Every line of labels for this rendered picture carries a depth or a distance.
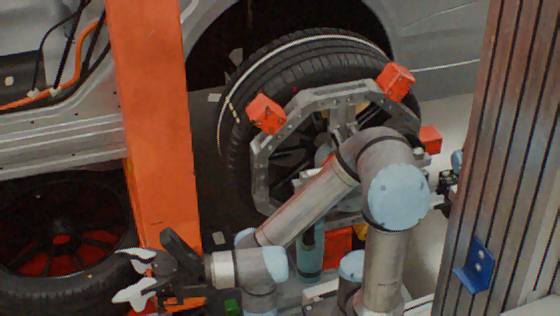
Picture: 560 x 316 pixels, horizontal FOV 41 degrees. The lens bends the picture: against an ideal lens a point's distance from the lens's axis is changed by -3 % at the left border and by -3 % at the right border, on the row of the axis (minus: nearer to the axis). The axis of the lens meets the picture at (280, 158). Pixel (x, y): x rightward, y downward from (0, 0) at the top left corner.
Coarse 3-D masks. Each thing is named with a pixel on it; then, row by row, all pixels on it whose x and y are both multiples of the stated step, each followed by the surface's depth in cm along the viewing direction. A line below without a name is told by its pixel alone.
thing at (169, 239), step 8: (160, 232) 148; (168, 232) 147; (176, 232) 150; (160, 240) 147; (168, 240) 146; (176, 240) 147; (168, 248) 147; (176, 248) 147; (184, 248) 149; (176, 256) 148; (184, 256) 149; (192, 256) 150; (200, 256) 155; (184, 264) 150; (192, 264) 150; (200, 264) 152; (192, 272) 151
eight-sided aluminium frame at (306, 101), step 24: (312, 96) 220; (336, 96) 220; (360, 96) 223; (384, 96) 226; (288, 120) 221; (408, 120) 236; (264, 144) 224; (264, 168) 229; (264, 192) 235; (336, 216) 255; (360, 216) 254
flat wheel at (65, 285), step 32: (32, 192) 282; (64, 192) 288; (96, 192) 285; (128, 192) 281; (0, 224) 271; (32, 224) 270; (64, 224) 275; (96, 224) 272; (128, 224) 269; (0, 256) 271; (32, 256) 259; (0, 288) 244; (32, 288) 243; (64, 288) 244; (96, 288) 247
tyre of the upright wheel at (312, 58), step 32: (320, 32) 238; (352, 32) 245; (288, 64) 227; (320, 64) 224; (352, 64) 226; (384, 64) 233; (224, 96) 242; (256, 96) 227; (288, 96) 226; (416, 96) 243; (224, 128) 239; (256, 128) 229; (224, 160) 244
